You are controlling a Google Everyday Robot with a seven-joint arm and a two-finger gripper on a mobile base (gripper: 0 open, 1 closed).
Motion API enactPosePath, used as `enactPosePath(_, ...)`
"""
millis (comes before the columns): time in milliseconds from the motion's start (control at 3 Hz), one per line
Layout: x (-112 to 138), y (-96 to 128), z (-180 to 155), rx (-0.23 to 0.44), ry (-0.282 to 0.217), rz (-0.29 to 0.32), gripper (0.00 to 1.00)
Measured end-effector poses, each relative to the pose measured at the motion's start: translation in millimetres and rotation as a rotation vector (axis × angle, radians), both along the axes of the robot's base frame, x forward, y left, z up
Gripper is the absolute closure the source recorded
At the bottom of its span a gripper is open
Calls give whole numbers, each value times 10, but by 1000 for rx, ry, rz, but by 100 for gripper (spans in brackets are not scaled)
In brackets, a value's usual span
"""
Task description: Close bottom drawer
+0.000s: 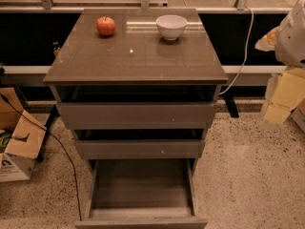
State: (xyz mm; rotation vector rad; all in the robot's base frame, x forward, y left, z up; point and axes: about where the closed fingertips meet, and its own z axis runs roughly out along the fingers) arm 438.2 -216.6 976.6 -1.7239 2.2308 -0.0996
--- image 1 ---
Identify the black cable on floor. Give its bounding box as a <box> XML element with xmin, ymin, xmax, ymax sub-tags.
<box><xmin>0</xmin><ymin>93</ymin><xmax>83</xmax><ymax>221</ymax></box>

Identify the open cardboard box left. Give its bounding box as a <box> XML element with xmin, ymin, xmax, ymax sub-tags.
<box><xmin>0</xmin><ymin>88</ymin><xmax>46</xmax><ymax>182</ymax></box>

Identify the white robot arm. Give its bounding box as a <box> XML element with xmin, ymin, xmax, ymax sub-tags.
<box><xmin>254</xmin><ymin>0</ymin><xmax>305</xmax><ymax>68</ymax></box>

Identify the white cable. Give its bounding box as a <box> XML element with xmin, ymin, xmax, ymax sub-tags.
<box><xmin>218</xmin><ymin>7</ymin><xmax>255</xmax><ymax>96</ymax></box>

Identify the grey middle drawer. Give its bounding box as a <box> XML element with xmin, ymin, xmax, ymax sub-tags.
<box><xmin>75</xmin><ymin>140</ymin><xmax>205</xmax><ymax>159</ymax></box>

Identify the grey top drawer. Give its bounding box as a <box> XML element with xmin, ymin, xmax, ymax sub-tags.
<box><xmin>58</xmin><ymin>103</ymin><xmax>215</xmax><ymax>130</ymax></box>

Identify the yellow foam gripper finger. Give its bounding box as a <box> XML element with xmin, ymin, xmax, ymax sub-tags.
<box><xmin>254</xmin><ymin>27</ymin><xmax>278</xmax><ymax>52</ymax></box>

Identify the grey bottom drawer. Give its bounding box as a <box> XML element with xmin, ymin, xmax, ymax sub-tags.
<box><xmin>75</xmin><ymin>159</ymin><xmax>207</xmax><ymax>229</ymax></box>

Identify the red apple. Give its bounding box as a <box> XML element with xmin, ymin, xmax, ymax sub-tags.
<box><xmin>96</xmin><ymin>16</ymin><xmax>115</xmax><ymax>36</ymax></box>

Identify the grey drawer cabinet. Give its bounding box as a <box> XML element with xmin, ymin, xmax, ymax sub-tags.
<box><xmin>43</xmin><ymin>8</ymin><xmax>229</xmax><ymax>177</ymax></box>

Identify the white ceramic bowl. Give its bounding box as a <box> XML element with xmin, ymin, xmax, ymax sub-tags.
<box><xmin>156</xmin><ymin>14</ymin><xmax>187</xmax><ymax>40</ymax></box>

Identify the metal window rail frame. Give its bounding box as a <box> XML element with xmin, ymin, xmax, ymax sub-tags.
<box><xmin>0</xmin><ymin>0</ymin><xmax>305</xmax><ymax>88</ymax></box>

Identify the cardboard box right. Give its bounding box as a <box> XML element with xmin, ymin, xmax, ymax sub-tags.
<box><xmin>292</xmin><ymin>99</ymin><xmax>305</xmax><ymax>133</ymax></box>

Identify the grey drawer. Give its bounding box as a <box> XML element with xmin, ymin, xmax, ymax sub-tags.
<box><xmin>75</xmin><ymin>159</ymin><xmax>207</xmax><ymax>229</ymax></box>
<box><xmin>75</xmin><ymin>140</ymin><xmax>205</xmax><ymax>159</ymax></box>
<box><xmin>58</xmin><ymin>103</ymin><xmax>215</xmax><ymax>130</ymax></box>

